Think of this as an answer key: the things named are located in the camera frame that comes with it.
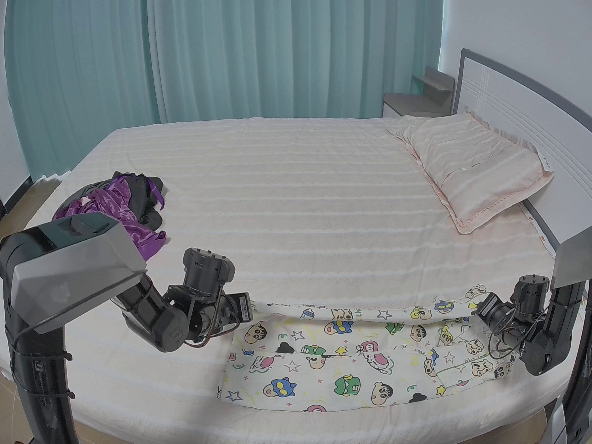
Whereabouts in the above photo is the blue-green curtain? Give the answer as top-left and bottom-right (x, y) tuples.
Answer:
(5, 0), (447, 181)

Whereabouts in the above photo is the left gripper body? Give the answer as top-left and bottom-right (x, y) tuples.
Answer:
(199, 291), (254, 339)

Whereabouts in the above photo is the pile of clothes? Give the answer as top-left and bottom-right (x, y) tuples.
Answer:
(52, 171), (168, 262)

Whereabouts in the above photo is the bed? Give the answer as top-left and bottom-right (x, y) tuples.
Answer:
(18, 48), (592, 434)

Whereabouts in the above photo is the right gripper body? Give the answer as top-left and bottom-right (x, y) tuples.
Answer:
(478, 292), (515, 336)

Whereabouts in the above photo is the grey bedside table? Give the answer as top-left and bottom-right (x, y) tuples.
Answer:
(383, 66), (456, 119)

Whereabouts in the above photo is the white printed pyjama top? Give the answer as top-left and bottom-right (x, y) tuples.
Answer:
(216, 284), (519, 413)

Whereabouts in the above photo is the pink striped pillow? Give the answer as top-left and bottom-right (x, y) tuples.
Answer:
(386, 111), (556, 236)

